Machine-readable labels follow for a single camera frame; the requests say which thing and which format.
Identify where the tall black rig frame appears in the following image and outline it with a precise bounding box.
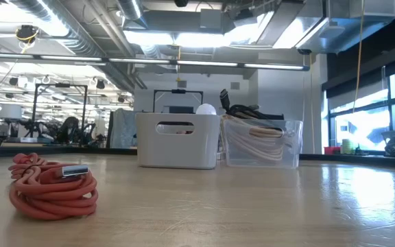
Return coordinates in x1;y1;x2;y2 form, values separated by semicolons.
30;82;89;134

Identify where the clear plastic bin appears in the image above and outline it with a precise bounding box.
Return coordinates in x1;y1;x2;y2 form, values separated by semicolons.
222;118;304;169

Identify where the grey fabric cover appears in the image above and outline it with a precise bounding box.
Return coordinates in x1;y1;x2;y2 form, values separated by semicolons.
109;108;138;149

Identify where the light grey plastic bin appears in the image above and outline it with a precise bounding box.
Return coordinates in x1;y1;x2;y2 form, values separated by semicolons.
135;112;222;169

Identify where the red USB cable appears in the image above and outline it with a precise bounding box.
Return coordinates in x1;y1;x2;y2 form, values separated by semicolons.
8;152;99;221

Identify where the pale green roll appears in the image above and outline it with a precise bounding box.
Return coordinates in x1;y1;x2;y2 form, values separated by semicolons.
341;138;355;155

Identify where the black cable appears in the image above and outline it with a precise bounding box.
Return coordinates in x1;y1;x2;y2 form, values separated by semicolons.
219;89;285;121

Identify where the low black rig frame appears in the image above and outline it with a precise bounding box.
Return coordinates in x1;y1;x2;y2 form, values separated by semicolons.
153;89;204;114

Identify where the long linear ceiling light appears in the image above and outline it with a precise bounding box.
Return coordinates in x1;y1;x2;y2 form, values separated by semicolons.
0;51;311;72

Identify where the white drum lamp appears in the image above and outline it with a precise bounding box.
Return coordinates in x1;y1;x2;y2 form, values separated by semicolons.
0;103;23;121

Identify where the ceiling cord reel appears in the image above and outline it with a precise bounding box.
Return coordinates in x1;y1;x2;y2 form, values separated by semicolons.
14;24;40;54

